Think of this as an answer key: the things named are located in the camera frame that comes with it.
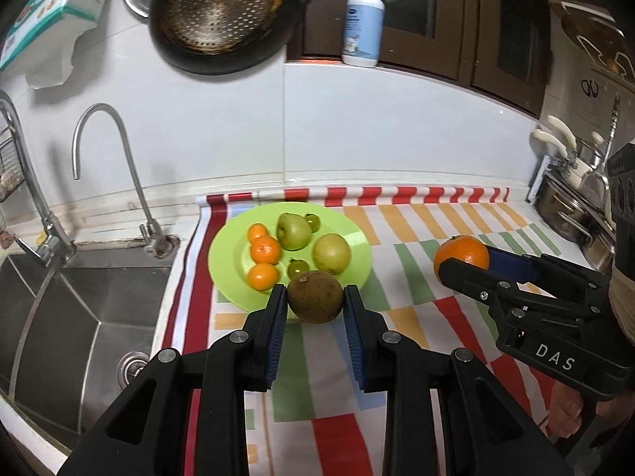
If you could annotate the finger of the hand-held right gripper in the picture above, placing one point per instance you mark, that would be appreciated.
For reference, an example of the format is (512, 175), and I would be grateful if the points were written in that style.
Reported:
(511, 264)
(471, 277)

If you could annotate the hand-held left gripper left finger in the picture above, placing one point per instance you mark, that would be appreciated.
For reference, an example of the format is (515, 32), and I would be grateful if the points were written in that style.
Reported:
(278, 327)

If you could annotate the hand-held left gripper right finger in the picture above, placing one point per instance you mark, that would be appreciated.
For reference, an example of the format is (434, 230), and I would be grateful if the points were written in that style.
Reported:
(353, 327)

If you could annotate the orange with green stem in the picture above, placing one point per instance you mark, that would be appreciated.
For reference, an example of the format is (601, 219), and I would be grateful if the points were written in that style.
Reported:
(464, 253)

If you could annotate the brownish green round fruit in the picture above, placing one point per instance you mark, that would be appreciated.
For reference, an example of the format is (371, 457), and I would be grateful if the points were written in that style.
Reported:
(316, 297)

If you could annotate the small orange mandarin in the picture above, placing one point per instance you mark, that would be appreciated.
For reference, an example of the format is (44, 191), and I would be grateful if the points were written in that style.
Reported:
(266, 249)
(256, 233)
(263, 276)

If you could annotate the green tomato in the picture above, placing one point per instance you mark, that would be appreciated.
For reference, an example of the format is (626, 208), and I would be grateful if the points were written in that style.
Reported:
(297, 267)
(314, 222)

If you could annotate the lime green plate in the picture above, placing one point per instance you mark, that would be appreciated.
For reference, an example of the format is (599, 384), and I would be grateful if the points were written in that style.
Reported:
(228, 263)

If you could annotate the green apple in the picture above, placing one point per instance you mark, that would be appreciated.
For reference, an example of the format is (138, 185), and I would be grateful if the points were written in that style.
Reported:
(293, 230)

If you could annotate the person's right forearm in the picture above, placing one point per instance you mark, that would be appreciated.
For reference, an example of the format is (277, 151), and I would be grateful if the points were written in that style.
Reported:
(626, 302)

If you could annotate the person's right hand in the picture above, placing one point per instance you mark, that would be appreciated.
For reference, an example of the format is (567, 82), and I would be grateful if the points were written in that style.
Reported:
(565, 406)

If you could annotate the stainless steel pot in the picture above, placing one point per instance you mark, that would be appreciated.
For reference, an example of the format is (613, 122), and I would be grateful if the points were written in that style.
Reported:
(600, 253)
(565, 206)

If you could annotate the colourful checked tablecloth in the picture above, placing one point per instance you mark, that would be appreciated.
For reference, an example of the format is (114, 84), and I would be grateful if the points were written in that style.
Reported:
(317, 436)

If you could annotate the glass pot lid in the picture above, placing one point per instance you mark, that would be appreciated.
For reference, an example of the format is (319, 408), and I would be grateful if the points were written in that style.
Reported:
(594, 183)

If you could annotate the hanging metal utensil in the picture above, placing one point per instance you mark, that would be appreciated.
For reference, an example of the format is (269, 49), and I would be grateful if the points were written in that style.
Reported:
(612, 129)

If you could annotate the stainless steel sink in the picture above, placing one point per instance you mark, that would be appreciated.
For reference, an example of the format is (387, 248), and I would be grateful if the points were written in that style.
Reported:
(74, 327)

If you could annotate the thin gooseneck faucet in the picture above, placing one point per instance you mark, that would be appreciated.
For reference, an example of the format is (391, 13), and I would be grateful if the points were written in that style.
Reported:
(130, 168)

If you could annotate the white pump bottle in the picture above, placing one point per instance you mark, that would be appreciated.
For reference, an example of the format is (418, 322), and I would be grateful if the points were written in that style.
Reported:
(363, 25)

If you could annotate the large chrome faucet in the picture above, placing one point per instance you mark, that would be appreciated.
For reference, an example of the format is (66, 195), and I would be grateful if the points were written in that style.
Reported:
(30, 193)

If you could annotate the black frying pan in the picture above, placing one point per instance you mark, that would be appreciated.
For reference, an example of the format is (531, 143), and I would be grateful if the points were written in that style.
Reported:
(287, 20)

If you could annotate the perforated metal strainer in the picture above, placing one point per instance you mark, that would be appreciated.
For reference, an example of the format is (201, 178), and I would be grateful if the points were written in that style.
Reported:
(218, 15)

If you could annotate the teal and white box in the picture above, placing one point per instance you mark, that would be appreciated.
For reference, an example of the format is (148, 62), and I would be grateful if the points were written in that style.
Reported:
(44, 15)

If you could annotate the dark brown window frame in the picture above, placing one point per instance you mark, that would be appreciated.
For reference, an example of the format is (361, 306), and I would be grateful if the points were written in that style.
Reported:
(496, 25)

